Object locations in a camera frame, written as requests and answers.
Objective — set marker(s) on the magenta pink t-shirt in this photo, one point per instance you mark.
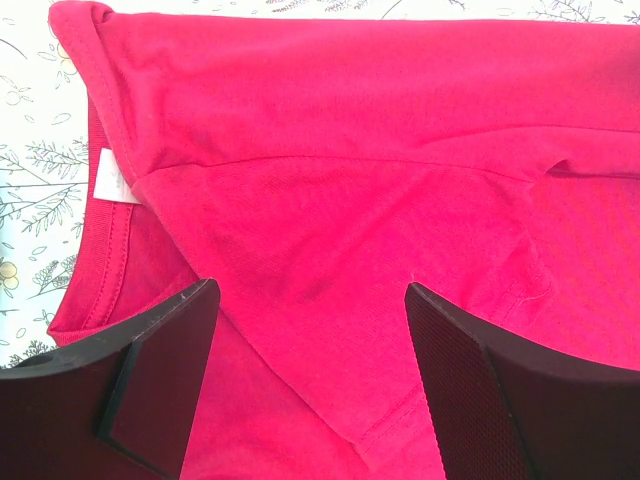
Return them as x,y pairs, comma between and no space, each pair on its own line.
316,168

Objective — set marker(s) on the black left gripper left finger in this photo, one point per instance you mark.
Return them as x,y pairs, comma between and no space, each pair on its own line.
118,404

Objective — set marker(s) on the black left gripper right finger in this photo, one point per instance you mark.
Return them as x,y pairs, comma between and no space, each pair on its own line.
504,407

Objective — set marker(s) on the floral patterned table mat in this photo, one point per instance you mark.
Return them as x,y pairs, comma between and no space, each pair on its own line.
44,139

